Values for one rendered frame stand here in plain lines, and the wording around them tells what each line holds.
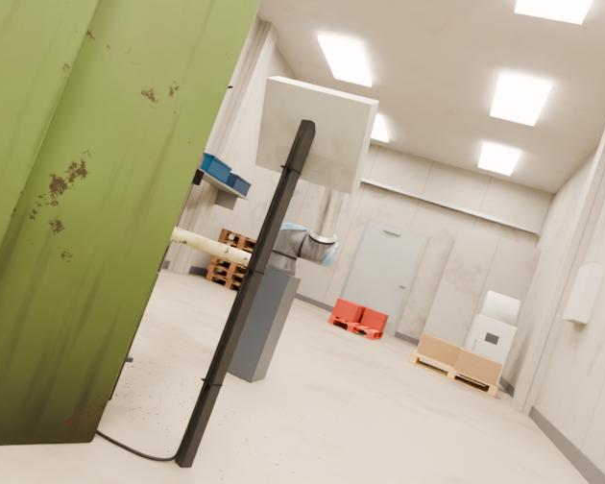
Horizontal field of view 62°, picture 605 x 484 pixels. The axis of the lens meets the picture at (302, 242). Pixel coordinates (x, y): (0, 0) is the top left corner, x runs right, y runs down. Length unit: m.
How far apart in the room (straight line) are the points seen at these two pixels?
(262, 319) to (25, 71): 1.88
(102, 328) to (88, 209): 0.33
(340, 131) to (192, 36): 0.48
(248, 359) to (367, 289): 8.11
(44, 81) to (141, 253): 0.51
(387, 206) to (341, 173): 9.43
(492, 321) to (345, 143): 6.48
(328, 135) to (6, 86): 0.85
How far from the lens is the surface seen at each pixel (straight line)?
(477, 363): 6.74
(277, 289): 2.71
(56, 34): 1.21
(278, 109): 1.61
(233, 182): 6.94
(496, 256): 9.84
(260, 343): 2.73
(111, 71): 1.36
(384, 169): 11.20
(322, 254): 2.72
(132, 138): 1.39
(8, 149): 1.18
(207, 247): 1.63
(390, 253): 10.76
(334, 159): 1.56
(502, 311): 7.97
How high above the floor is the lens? 0.66
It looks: 3 degrees up
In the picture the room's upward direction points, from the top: 20 degrees clockwise
